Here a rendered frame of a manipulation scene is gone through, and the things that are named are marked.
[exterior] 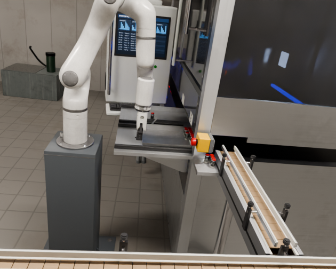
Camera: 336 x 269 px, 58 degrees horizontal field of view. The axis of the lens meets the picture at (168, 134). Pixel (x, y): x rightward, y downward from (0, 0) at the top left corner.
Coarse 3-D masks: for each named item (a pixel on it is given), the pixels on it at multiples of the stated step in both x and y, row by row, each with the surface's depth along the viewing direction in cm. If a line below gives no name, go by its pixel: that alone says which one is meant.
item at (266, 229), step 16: (224, 160) 136; (240, 160) 147; (224, 176) 137; (240, 176) 125; (224, 192) 135; (240, 192) 121; (256, 192) 123; (240, 208) 115; (256, 208) 107; (272, 208) 109; (288, 208) 105; (240, 224) 114; (256, 224) 104; (272, 224) 106; (256, 240) 99; (272, 240) 94
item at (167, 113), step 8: (152, 112) 208; (160, 112) 210; (168, 112) 212; (176, 112) 214; (184, 112) 215; (152, 120) 188; (160, 120) 188; (168, 120) 189; (176, 120) 200; (184, 120) 202
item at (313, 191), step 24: (168, 168) 245; (264, 168) 161; (288, 168) 162; (312, 168) 164; (168, 192) 235; (216, 192) 165; (288, 192) 169; (312, 192) 170; (168, 216) 225; (216, 216) 172; (288, 216) 176; (312, 216) 178; (192, 240) 178; (240, 240) 181; (312, 240) 186
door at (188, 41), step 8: (200, 0) 171; (192, 8) 195; (192, 16) 193; (192, 24) 190; (192, 32) 188; (184, 40) 218; (192, 40) 186; (184, 48) 215; (192, 48) 184; (184, 56) 212; (192, 56) 183
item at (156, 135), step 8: (152, 128) 181; (160, 128) 181; (168, 128) 182; (176, 128) 183; (144, 136) 171; (152, 136) 172; (160, 136) 174; (168, 136) 175; (176, 136) 176; (144, 144) 156; (152, 144) 157; (160, 144) 157; (168, 144) 158; (176, 144) 166; (184, 144) 168
